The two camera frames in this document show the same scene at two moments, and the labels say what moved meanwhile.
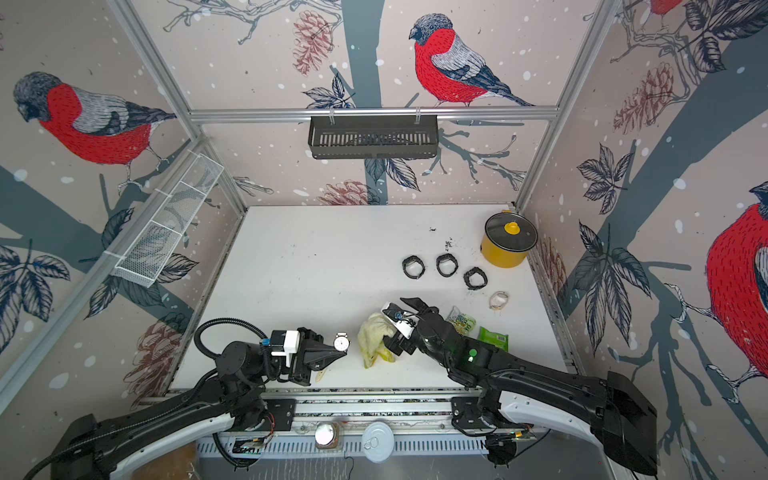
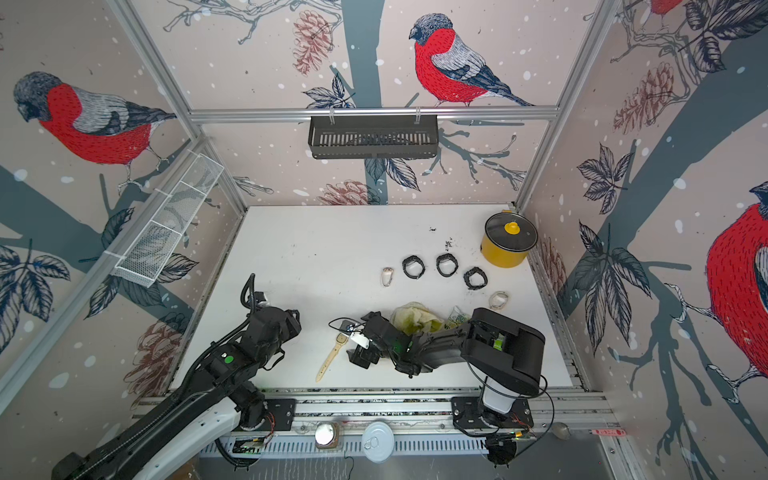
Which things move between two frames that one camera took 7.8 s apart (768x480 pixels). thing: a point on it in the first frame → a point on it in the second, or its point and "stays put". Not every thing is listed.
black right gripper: x=398 y=341 → x=359 y=355
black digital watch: x=474 y=270 stays put
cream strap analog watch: x=498 y=300 stays put
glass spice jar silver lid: x=326 y=435 stays put
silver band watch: x=341 y=342 → x=387 y=276
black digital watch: x=410 y=259 stays put
